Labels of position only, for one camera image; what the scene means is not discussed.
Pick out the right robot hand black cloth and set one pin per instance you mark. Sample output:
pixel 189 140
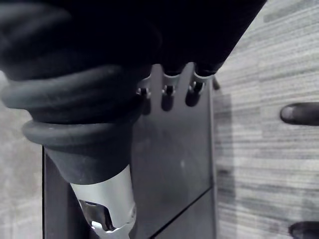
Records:
pixel 99 62

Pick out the dark robot foot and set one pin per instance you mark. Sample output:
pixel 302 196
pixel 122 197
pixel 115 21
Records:
pixel 300 112
pixel 306 231

